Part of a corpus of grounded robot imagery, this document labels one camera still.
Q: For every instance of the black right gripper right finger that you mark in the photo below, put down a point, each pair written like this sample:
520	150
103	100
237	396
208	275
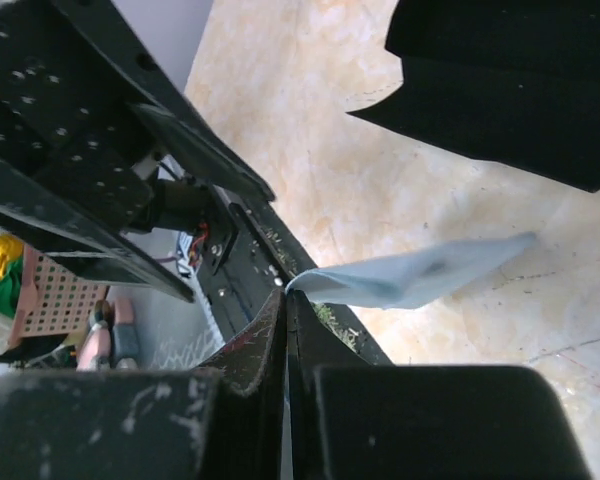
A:
354	420

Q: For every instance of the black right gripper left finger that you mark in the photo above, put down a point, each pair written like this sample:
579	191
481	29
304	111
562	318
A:
220	420

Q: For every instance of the light blue lens cloth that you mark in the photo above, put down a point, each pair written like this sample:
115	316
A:
409	280

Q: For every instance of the black glasses case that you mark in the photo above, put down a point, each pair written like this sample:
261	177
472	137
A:
513	82

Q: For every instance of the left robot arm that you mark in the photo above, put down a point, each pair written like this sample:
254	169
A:
96	141

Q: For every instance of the pink perforated basket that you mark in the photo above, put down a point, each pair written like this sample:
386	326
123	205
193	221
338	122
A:
52	300

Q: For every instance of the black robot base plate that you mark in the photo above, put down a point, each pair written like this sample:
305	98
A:
242	249

